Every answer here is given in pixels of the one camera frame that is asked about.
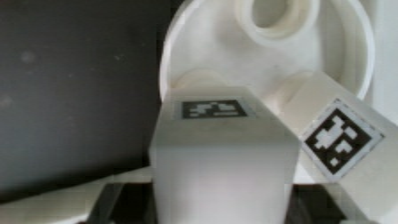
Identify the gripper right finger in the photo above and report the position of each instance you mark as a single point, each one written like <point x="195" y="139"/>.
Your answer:
<point x="320" y="206"/>

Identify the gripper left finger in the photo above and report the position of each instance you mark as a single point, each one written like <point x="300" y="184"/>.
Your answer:
<point x="124" y="206"/>

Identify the white stool leg with tag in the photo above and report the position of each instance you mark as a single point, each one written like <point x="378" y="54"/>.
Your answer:
<point x="348" y="137"/>

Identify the white round stool seat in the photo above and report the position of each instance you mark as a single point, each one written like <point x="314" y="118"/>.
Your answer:
<point x="259" y="39"/>

